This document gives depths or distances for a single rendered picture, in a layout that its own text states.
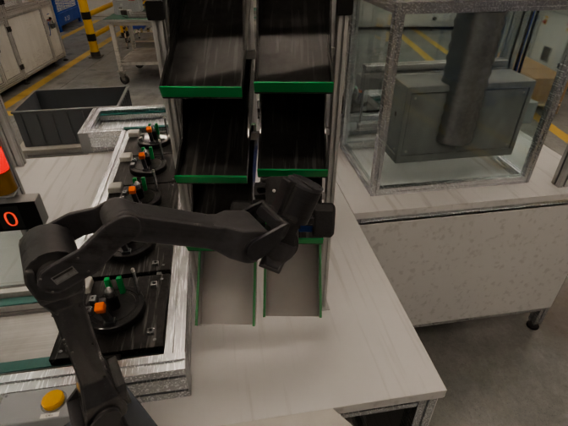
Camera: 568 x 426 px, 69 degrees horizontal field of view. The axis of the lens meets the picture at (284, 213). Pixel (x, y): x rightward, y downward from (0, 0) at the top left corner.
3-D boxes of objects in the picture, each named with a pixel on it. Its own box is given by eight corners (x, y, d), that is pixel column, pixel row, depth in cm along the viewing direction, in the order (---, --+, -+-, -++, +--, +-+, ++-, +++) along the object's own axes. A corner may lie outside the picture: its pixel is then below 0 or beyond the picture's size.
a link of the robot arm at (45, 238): (16, 265, 41) (84, 245, 44) (11, 228, 46) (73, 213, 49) (90, 439, 59) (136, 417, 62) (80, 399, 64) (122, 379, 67)
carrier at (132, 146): (182, 156, 174) (177, 128, 167) (122, 161, 171) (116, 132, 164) (184, 133, 194) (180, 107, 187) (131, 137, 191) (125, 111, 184)
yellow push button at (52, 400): (62, 412, 81) (60, 406, 80) (41, 415, 81) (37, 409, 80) (68, 393, 85) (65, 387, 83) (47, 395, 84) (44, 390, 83)
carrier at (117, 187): (176, 223, 134) (170, 190, 127) (98, 231, 131) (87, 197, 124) (179, 186, 154) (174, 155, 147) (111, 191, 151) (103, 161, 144)
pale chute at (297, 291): (320, 316, 97) (321, 318, 93) (264, 315, 97) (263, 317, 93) (319, 199, 102) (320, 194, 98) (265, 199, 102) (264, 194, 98)
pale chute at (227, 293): (256, 324, 95) (254, 326, 91) (199, 324, 95) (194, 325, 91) (259, 204, 100) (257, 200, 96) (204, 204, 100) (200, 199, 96)
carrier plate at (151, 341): (164, 351, 93) (162, 345, 92) (51, 366, 90) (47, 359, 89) (171, 278, 113) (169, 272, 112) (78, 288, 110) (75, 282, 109)
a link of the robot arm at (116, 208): (33, 293, 43) (61, 204, 40) (25, 250, 49) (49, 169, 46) (253, 296, 62) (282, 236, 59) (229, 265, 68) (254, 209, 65)
